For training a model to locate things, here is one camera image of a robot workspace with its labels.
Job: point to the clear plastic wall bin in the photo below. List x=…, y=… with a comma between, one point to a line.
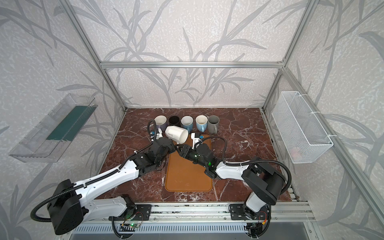
x=48, y=141

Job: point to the white wire mesh basket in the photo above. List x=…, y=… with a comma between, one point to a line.
x=303, y=135

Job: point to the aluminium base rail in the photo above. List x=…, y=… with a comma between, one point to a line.
x=192, y=211

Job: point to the orange brown tray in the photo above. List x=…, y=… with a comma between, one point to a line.
x=184, y=176

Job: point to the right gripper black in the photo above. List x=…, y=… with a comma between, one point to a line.
x=183, y=149

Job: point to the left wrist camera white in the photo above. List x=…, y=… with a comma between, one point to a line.
x=157, y=135

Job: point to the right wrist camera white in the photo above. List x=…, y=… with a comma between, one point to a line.
x=197, y=138

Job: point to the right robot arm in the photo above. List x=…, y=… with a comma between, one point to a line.
x=267, y=179

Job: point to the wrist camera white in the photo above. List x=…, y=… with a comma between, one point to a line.
x=157, y=135
x=197, y=138

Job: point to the black mug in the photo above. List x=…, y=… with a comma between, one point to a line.
x=175, y=121

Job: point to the grey mug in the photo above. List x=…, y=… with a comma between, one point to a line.
x=213, y=124

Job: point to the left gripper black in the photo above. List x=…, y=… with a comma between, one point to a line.
x=167, y=141

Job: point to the white faceted mug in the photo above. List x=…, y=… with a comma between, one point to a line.
x=177, y=134

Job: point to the small blue mug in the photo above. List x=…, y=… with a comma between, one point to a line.
x=187, y=123

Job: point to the lavender purple mug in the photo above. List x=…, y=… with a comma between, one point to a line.
x=162, y=123

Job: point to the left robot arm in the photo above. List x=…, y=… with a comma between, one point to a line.
x=75, y=203

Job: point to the large light blue mug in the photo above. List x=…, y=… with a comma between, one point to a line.
x=201, y=123

